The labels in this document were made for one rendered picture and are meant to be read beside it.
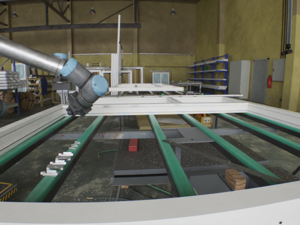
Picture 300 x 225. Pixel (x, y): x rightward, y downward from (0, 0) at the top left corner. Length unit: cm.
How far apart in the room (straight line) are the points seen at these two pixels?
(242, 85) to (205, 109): 894
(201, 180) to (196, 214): 55
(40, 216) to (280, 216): 35
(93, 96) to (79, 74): 12
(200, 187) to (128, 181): 43
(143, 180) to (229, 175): 47
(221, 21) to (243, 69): 445
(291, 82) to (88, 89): 748
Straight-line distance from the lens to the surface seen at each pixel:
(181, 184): 45
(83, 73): 83
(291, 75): 788
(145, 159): 119
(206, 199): 30
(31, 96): 752
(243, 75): 1023
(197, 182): 80
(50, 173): 54
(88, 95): 86
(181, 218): 26
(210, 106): 136
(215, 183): 81
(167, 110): 126
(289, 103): 791
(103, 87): 84
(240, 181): 78
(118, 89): 348
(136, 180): 104
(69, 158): 60
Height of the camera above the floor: 111
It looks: 11 degrees down
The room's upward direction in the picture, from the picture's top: straight up
